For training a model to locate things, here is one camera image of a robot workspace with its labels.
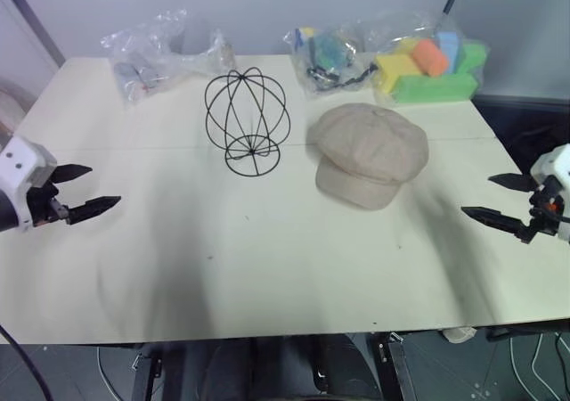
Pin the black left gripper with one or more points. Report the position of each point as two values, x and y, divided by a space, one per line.
41 206

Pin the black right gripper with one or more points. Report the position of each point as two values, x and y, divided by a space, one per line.
544 211

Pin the beige newsboy cap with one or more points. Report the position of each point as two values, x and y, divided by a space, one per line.
372 151

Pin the long green foam block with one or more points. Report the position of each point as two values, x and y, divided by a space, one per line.
434 88

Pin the small white object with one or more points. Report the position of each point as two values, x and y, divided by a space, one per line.
461 333

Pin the clear bag with grey items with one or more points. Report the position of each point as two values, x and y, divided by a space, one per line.
142 60

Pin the orange foam cylinder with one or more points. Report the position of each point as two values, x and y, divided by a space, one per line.
429 58

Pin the clear bag of foam blocks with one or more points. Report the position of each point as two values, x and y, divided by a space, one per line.
427 58

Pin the blue foam block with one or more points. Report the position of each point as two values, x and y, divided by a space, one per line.
447 46

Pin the yellow foam block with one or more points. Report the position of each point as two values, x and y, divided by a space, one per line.
394 69

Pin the small crumpled clear bag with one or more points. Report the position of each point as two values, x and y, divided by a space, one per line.
222 54

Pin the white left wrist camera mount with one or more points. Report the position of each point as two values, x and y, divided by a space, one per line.
21 166

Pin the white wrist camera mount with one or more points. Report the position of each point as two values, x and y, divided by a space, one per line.
556 162
21 166

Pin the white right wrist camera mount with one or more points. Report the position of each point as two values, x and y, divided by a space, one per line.
556 162

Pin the grey metal frame post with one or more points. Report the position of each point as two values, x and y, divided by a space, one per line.
29 18

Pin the black table leg frame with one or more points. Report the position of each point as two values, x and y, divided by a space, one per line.
147 370
394 363

